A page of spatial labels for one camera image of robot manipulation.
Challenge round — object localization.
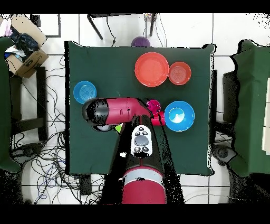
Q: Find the black stand base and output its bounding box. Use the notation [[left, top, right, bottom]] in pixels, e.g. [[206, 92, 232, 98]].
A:
[[10, 142, 44, 164], [211, 144, 237, 167]]

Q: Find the black cable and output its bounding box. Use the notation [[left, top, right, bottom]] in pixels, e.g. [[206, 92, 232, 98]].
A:
[[106, 15, 117, 46]]

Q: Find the pink plastic cup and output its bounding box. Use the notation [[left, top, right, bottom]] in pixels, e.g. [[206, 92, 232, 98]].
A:
[[146, 99, 162, 116]]

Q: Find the dark green tablecloth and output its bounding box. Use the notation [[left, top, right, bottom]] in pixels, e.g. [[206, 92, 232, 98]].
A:
[[64, 40, 216, 175]]

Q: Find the beige board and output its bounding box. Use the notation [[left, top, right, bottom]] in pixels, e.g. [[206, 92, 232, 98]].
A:
[[262, 77, 270, 155]]

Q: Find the green cloth covered table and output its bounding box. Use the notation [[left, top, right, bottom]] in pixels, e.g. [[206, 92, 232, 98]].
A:
[[228, 39, 270, 178], [0, 36, 22, 173]]

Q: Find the black power strip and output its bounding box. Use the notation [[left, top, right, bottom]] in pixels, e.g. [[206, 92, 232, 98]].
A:
[[79, 174, 92, 196]]

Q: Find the large blue plastic bowl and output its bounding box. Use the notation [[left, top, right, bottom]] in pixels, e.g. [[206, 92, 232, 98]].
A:
[[163, 100, 195, 132]]

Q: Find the dark clothes bundle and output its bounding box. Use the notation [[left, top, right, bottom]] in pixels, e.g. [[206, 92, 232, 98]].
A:
[[7, 27, 41, 62]]

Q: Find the large orange plastic bowl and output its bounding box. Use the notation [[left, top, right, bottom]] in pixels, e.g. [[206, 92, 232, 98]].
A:
[[134, 52, 170, 88]]

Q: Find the black metal table frame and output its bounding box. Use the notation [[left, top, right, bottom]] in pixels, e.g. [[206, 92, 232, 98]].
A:
[[86, 13, 158, 41]]

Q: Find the cardboard box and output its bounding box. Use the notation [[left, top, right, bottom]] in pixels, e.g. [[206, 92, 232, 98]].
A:
[[4, 14, 50, 79]]

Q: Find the purple plastic bowl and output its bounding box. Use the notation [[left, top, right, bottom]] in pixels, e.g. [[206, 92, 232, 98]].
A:
[[131, 36, 151, 48]]

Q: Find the tangle of black cables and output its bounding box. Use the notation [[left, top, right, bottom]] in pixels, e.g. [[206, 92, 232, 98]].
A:
[[10, 54, 106, 204]]

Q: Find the small orange flat-bottomed bowl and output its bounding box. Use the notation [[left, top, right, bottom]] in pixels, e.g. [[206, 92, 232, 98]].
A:
[[168, 61, 192, 86]]

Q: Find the black box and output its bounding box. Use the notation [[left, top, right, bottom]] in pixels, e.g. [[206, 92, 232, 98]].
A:
[[30, 14, 41, 27]]

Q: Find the small blue flat-bottomed bowl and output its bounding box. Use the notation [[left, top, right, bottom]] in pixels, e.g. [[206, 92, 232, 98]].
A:
[[73, 80, 98, 105]]

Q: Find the red plastic cup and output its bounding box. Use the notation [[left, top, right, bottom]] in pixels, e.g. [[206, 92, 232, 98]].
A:
[[150, 110, 166, 127]]

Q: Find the black bench frame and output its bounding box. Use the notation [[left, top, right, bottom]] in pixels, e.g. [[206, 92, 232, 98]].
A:
[[9, 66, 49, 142]]

